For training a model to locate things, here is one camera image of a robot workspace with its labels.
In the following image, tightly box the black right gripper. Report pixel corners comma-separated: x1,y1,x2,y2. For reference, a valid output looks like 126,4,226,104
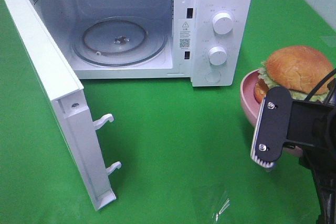
250,80,335,223

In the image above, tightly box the pink plate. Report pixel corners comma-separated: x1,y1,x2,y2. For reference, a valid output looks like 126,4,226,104
240,70,303,157

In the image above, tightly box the burger with lettuce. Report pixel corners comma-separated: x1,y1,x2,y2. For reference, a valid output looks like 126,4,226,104
254,45,333,103

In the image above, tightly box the round door release button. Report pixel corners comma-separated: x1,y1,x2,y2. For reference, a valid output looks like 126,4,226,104
205,70,222,83

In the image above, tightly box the white microwave door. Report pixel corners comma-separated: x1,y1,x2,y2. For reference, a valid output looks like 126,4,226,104
4,0,121,210

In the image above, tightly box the clear plastic film scrap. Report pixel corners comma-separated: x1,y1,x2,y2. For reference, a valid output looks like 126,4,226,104
191,182,232,221

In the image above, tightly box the lower white dial knob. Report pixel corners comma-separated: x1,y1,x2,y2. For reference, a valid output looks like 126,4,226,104
209,46,227,66

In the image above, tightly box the white dial knob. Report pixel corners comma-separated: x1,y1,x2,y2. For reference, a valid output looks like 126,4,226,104
209,46,227,66
212,11,234,35

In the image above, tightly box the upper white dial knob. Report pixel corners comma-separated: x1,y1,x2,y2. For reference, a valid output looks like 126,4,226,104
212,11,234,35

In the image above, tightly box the white microwave oven body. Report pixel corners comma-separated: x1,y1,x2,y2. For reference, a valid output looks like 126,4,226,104
31,0,250,87

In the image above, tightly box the glass microwave turntable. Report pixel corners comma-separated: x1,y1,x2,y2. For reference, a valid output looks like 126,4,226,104
73,16,170,67

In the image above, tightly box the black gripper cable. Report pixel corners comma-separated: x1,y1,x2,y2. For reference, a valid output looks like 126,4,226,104
304,68,336,103

